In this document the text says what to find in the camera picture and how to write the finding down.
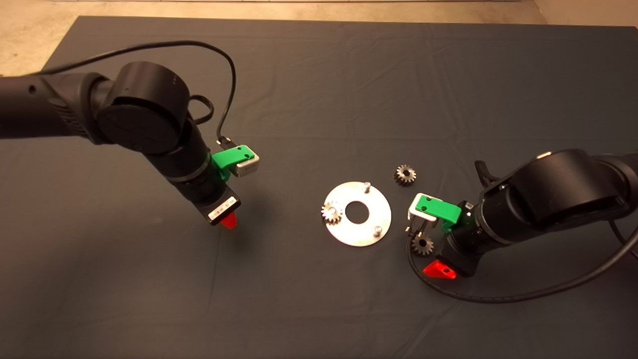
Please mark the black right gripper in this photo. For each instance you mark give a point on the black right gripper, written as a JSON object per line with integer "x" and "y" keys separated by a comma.
{"x": 461, "y": 257}

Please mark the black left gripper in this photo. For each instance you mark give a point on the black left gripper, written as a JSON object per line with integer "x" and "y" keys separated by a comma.
{"x": 222, "y": 205}

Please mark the dark steel planetary gear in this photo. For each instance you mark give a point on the dark steel planetary gear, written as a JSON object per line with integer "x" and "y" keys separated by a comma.
{"x": 417, "y": 245}
{"x": 400, "y": 175}

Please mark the bright steel planetary gear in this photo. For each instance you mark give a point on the bright steel planetary gear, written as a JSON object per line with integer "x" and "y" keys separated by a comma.
{"x": 331, "y": 213}

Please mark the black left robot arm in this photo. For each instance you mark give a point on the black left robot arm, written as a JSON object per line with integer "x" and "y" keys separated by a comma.
{"x": 139, "y": 109}

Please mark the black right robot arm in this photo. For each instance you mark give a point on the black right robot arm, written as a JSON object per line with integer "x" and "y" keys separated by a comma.
{"x": 548, "y": 194}

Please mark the round metal carrier plate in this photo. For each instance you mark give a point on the round metal carrier plate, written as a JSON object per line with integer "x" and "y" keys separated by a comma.
{"x": 369, "y": 197}

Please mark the dark grey table cloth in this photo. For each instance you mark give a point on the dark grey table cloth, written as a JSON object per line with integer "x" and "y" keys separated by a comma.
{"x": 319, "y": 309}

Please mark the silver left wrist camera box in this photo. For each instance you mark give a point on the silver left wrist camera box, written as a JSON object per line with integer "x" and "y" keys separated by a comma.
{"x": 247, "y": 167}

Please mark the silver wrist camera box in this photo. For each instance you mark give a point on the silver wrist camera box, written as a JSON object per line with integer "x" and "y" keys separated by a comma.
{"x": 412, "y": 212}
{"x": 247, "y": 167}

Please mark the green right camera mount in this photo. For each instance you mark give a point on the green right camera mount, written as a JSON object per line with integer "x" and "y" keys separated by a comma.
{"x": 438, "y": 212}

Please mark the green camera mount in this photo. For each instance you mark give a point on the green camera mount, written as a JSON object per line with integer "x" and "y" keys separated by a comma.
{"x": 229, "y": 159}
{"x": 438, "y": 212}

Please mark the green left camera mount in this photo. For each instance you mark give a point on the green left camera mount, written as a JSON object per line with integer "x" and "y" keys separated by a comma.
{"x": 229, "y": 159}

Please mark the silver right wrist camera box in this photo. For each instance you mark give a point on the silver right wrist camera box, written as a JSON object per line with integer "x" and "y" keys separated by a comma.
{"x": 412, "y": 212}

